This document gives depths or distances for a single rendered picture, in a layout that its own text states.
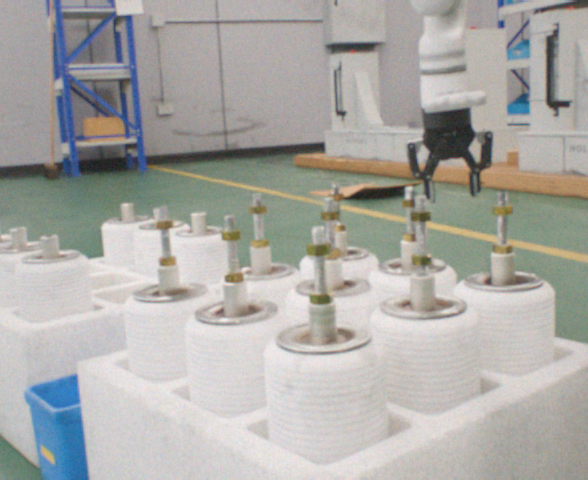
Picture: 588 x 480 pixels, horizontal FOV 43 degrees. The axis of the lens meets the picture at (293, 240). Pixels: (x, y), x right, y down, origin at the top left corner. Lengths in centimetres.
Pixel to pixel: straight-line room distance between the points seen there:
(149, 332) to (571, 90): 309
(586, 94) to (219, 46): 444
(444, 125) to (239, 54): 630
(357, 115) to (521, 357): 472
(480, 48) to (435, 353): 368
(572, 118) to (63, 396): 302
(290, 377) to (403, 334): 12
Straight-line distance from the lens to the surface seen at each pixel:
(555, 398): 72
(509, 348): 73
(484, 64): 426
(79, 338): 101
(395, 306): 67
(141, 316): 75
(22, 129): 699
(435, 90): 118
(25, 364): 99
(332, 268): 74
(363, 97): 536
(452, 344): 64
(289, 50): 762
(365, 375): 56
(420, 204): 65
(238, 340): 64
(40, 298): 102
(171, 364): 75
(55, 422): 88
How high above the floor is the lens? 43
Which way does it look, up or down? 10 degrees down
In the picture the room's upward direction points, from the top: 3 degrees counter-clockwise
